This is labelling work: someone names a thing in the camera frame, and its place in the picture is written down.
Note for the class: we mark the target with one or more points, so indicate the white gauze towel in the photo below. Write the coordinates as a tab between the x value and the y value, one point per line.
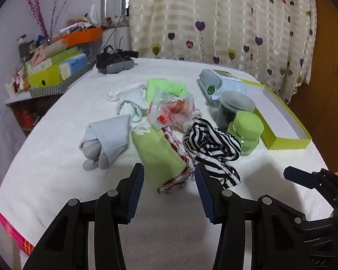
124	91

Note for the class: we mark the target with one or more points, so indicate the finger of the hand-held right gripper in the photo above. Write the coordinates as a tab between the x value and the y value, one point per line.
298	175

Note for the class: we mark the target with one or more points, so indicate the black white striped cloth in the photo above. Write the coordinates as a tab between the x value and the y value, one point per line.
211	143

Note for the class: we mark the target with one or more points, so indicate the blue tissue pack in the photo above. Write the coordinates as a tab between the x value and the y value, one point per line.
73	64

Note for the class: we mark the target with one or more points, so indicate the white pale blue sock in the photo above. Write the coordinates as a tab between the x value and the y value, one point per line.
132	105

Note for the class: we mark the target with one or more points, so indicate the clear printed plastic bag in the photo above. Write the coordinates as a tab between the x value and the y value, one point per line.
169	109

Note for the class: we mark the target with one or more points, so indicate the grey sock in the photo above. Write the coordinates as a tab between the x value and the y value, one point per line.
107	140

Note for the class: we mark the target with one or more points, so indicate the cream curtain with hearts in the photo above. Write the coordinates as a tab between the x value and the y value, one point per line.
214	19

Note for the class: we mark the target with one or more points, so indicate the black grey headset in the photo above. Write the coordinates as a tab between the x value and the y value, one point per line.
115	62

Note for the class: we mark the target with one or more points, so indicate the bright green cloth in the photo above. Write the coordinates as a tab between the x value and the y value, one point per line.
160	85

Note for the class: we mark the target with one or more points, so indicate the dark lidded jar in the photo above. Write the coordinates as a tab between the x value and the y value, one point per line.
22	47

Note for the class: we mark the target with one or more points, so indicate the green and white box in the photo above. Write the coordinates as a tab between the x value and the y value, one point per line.
59	56

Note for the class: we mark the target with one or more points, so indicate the red object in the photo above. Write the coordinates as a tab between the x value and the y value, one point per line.
26	116

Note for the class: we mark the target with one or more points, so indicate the blue wet wipes pack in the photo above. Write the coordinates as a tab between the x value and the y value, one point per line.
214	83

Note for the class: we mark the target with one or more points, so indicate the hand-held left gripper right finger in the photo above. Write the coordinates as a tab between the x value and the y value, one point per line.
204	194

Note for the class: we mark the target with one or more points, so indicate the side table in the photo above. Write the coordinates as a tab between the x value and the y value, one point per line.
31	104

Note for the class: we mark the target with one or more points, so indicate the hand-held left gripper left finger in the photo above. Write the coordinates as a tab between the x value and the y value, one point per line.
135	191

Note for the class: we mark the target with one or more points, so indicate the yellow-green cardboard box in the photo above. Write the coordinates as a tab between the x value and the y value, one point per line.
281	118

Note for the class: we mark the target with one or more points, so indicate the lime green box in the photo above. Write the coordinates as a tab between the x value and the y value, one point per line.
45	76

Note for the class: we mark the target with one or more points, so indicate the green lidded jar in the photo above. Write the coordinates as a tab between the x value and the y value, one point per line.
246	129

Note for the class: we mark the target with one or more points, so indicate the wooden wardrobe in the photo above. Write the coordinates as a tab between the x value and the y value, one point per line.
326	76

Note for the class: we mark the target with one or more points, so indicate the floral rolled towel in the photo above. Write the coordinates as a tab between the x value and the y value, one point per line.
49	49

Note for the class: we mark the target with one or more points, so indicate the pink flower branches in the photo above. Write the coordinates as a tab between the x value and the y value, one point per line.
42	14

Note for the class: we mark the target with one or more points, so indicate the green towel with red trim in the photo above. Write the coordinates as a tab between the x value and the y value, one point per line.
155	152

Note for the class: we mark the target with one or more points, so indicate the pink striped cloth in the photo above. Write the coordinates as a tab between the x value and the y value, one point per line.
14	233

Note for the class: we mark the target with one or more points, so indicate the clear jar with dark contents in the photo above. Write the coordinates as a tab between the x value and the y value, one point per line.
233	107

